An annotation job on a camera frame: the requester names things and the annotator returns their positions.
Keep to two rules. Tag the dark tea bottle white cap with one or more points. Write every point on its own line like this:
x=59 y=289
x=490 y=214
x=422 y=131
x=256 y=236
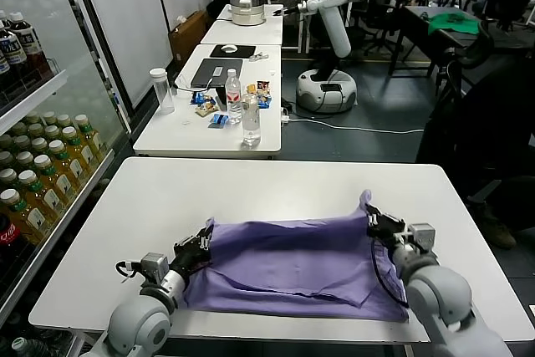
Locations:
x=10 y=52
x=29 y=45

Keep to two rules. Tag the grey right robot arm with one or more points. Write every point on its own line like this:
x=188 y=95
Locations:
x=439 y=290

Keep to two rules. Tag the green cloth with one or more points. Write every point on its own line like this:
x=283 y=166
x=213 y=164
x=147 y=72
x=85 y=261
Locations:
x=453 y=22

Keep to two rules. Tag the purple t-shirt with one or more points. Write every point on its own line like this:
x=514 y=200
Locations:
x=292 y=261

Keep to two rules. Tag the black phone stand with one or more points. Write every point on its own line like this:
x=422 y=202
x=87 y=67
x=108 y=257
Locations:
x=220 y=98

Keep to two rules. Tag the cola bottle red label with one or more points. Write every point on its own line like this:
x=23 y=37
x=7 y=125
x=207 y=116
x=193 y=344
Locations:
x=8 y=233

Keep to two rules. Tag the glass door drinks cooler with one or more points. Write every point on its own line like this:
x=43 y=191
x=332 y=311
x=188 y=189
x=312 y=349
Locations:
x=62 y=18

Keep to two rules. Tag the black mouse pad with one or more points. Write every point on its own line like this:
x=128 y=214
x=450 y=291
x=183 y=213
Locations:
x=244 y=51

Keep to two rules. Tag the white humanoid wheeled robot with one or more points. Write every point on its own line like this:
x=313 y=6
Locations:
x=334 y=27

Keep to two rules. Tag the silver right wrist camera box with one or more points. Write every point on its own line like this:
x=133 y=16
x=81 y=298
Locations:
x=422 y=238

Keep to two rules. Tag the white rectangular table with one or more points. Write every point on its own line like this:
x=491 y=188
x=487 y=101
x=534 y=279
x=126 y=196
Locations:
x=238 y=35
x=167 y=139

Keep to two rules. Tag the clear jar white lid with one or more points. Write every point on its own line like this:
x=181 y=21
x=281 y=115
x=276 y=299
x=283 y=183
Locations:
x=162 y=89

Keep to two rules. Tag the clear square bottle white cap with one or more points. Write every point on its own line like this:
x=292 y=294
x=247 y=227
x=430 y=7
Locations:
x=251 y=123

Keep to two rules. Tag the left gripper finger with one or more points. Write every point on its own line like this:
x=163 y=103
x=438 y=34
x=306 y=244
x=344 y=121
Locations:
x=194 y=238
x=207 y=240

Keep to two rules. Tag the green tea bottle white cap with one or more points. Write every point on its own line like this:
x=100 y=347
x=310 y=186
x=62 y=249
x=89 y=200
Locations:
x=7 y=176
x=51 y=173
x=64 y=120
x=63 y=158
x=23 y=160
x=36 y=190
x=38 y=144
x=77 y=144
x=17 y=210
x=52 y=131
x=90 y=131

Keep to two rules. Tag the beige cracker snack packet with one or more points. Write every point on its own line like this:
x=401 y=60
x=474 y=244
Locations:
x=205 y=111

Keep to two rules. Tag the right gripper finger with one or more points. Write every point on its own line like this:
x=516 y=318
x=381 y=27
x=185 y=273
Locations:
x=373 y=210
x=372 y=223

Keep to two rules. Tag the blue striped snack packet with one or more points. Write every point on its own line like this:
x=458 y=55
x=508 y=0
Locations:
x=218 y=120

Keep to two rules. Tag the dark red snack packet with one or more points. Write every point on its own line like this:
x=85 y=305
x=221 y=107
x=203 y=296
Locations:
x=262 y=86

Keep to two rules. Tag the black closed laptop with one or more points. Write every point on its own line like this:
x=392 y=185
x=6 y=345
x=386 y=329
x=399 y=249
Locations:
x=200 y=74

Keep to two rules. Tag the white computer mouse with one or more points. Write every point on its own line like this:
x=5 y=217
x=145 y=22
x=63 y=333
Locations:
x=227 y=48

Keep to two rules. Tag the bottle with white green cap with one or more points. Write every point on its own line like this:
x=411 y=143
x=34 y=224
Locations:
x=21 y=346

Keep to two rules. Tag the dark work table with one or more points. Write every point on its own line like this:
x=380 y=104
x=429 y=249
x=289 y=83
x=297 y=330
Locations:
x=418 y=18

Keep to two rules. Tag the brown cardboard box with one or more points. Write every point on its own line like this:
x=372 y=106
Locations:
x=186 y=37

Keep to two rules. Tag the yellow snack packet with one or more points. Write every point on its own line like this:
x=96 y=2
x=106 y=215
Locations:
x=251 y=89

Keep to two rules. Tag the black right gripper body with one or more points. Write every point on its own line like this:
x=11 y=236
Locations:
x=390 y=231

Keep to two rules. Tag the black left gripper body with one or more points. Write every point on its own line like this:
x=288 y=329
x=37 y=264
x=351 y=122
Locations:
x=190 y=258

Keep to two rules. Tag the white cooler shelf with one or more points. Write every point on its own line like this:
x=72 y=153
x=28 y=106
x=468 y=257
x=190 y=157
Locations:
x=33 y=100

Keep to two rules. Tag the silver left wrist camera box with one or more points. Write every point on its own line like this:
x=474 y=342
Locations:
x=154 y=267

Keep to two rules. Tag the blue white snack packet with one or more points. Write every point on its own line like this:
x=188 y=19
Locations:
x=264 y=100

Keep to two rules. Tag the white power strip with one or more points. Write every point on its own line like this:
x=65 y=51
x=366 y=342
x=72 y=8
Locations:
x=284 y=115

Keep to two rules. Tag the water bottle red label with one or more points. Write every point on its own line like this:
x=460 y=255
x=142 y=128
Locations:
x=233 y=93

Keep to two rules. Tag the small metal clip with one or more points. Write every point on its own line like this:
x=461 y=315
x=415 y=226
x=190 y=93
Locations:
x=258 y=56

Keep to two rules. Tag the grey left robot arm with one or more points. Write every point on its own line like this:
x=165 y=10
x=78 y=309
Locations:
x=138 y=327

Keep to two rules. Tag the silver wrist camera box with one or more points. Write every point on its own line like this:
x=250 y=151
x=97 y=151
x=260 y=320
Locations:
x=422 y=238
x=154 y=267

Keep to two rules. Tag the white steamer pot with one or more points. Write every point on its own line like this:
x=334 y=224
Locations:
x=246 y=10

